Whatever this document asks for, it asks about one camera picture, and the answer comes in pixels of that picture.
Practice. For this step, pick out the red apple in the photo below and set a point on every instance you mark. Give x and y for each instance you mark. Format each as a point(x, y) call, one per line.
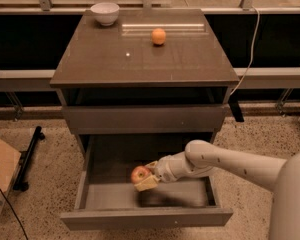
point(139, 173)

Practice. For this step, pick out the white ceramic bowl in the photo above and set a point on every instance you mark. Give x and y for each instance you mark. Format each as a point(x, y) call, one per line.
point(105, 13)

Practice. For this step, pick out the orange fruit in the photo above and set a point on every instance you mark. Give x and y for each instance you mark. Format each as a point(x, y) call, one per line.
point(158, 36)

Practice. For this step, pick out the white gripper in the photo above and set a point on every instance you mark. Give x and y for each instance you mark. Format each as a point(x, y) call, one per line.
point(164, 170)

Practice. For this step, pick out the black metal stand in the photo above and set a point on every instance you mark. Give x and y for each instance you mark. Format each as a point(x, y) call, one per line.
point(24, 162)

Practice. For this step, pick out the metal window railing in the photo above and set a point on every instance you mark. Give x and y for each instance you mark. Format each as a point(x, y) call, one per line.
point(255, 78)

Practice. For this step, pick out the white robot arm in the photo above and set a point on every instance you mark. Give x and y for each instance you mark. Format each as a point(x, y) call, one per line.
point(279, 176)

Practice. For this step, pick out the closed grey top drawer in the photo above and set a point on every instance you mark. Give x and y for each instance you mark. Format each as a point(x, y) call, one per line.
point(143, 120)

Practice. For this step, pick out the grey drawer cabinet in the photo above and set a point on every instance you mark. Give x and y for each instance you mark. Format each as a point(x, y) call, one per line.
point(120, 66)

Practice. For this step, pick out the open grey middle drawer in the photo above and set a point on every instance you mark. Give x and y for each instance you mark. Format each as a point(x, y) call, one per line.
point(106, 198)

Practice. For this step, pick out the cardboard box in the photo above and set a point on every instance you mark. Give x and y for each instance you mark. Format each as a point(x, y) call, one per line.
point(9, 164)

